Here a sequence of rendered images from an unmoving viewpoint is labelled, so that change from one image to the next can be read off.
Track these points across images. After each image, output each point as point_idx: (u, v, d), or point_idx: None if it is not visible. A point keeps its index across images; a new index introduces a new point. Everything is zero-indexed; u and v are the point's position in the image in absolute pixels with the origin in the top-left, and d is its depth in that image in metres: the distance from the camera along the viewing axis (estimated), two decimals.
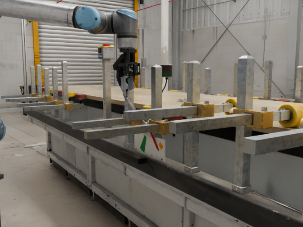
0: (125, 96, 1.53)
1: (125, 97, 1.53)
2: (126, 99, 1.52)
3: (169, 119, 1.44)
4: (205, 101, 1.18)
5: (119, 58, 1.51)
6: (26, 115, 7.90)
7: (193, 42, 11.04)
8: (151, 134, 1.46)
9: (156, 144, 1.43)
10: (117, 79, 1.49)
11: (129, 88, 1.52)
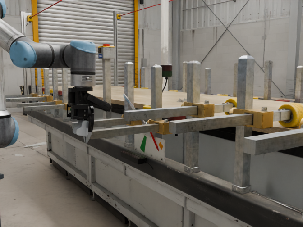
0: (125, 96, 1.53)
1: (125, 97, 1.53)
2: (126, 99, 1.52)
3: (172, 118, 1.45)
4: (205, 101, 1.18)
5: None
6: (26, 115, 7.90)
7: (193, 42, 11.04)
8: (151, 134, 1.46)
9: (156, 144, 1.43)
10: None
11: (86, 135, 1.24)
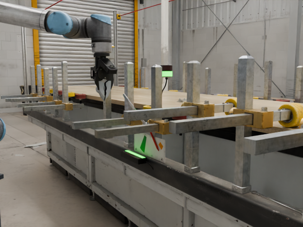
0: (125, 96, 1.53)
1: (125, 97, 1.53)
2: (126, 99, 1.52)
3: (176, 118, 1.46)
4: (205, 101, 1.18)
5: (110, 62, 1.49)
6: (26, 115, 7.90)
7: (193, 42, 11.04)
8: (151, 134, 1.46)
9: (156, 144, 1.43)
10: (112, 82, 1.53)
11: (101, 93, 1.51)
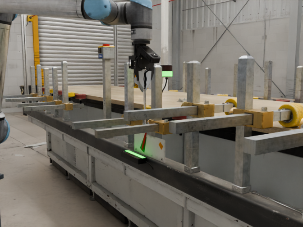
0: (144, 93, 1.38)
1: (143, 93, 1.39)
2: (144, 96, 1.39)
3: (176, 118, 1.46)
4: (205, 101, 1.18)
5: (151, 50, 1.37)
6: (26, 115, 7.90)
7: (193, 42, 11.04)
8: (145, 135, 1.50)
9: (143, 145, 1.52)
10: (152, 72, 1.41)
11: (140, 83, 1.39)
